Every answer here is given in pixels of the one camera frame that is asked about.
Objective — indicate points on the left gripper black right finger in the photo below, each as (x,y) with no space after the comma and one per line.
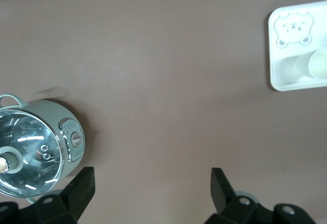
(237,211)

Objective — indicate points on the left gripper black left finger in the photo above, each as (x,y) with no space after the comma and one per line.
(56,208)

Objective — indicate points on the white IKEA cup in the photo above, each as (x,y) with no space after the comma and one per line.
(318,63)

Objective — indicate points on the cream tray with bear print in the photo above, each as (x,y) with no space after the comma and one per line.
(288,45)

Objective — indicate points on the glass pot lid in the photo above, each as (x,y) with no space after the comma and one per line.
(30,137)

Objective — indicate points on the grey electric cooking pot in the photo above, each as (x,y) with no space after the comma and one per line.
(51,111)

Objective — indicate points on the brown table cover mat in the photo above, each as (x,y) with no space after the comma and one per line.
(163,68)

